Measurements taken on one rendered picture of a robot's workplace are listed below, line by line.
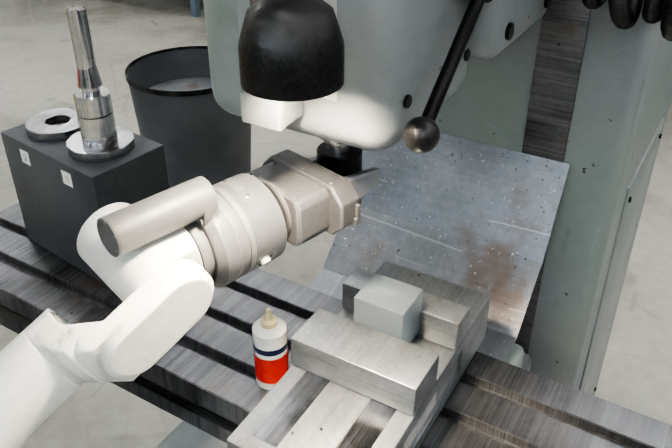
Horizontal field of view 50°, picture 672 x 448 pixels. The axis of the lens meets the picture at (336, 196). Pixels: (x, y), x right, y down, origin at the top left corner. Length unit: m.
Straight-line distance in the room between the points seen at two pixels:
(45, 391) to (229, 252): 0.18
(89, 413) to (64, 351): 1.68
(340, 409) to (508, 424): 0.21
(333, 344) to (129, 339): 0.27
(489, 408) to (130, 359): 0.45
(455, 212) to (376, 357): 0.39
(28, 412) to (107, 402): 1.67
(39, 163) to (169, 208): 0.50
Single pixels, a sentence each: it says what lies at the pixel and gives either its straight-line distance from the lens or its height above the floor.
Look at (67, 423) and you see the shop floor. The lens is 2.27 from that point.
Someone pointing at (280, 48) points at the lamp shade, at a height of 1.45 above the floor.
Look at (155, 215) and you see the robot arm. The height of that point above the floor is 1.29.
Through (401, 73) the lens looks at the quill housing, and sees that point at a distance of 0.59.
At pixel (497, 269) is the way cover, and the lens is 1.08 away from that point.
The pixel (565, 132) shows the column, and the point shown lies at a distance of 1.05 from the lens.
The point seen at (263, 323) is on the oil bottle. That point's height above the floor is 1.05.
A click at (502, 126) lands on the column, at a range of 1.08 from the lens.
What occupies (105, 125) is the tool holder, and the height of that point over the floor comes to 1.19.
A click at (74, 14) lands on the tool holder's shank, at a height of 1.34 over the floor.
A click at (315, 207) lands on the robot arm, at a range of 0.68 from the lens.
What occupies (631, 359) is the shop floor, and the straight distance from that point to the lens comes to 2.49.
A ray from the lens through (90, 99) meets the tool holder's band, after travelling 1.00.
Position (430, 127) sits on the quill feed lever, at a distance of 0.58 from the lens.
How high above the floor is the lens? 1.60
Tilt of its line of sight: 31 degrees down
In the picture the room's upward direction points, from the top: straight up
